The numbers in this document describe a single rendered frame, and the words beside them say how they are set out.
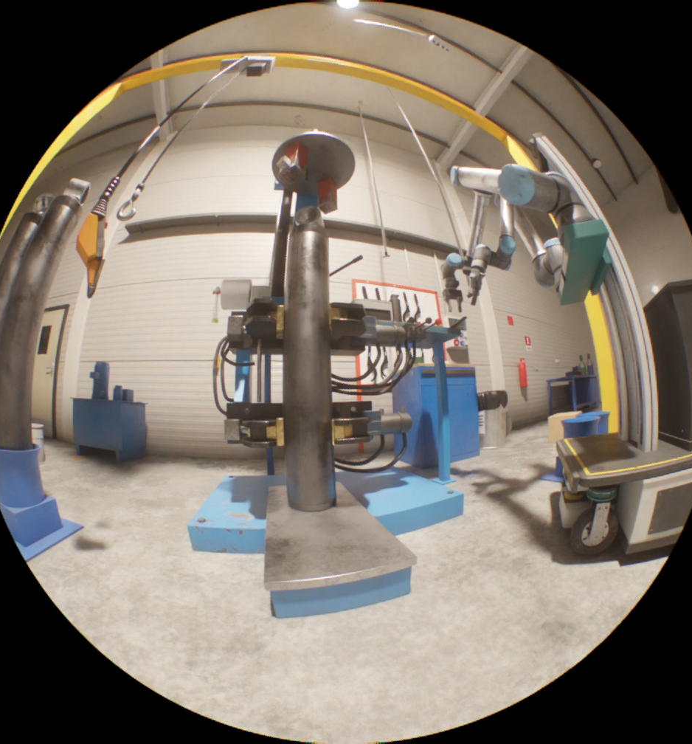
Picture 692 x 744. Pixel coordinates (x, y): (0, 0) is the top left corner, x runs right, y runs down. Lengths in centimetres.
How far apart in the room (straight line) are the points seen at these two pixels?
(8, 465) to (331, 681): 121
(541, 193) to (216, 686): 152
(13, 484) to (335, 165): 238
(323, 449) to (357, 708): 87
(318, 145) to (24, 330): 181
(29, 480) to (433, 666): 138
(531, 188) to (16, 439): 200
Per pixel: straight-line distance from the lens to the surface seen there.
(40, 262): 137
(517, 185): 95
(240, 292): 209
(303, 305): 106
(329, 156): 186
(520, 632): 75
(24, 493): 129
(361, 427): 103
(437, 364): 182
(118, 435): 290
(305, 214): 150
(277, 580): 67
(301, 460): 100
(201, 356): 327
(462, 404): 251
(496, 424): 300
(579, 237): 94
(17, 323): 129
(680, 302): 107
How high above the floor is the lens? 57
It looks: 9 degrees up
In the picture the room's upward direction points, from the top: 2 degrees counter-clockwise
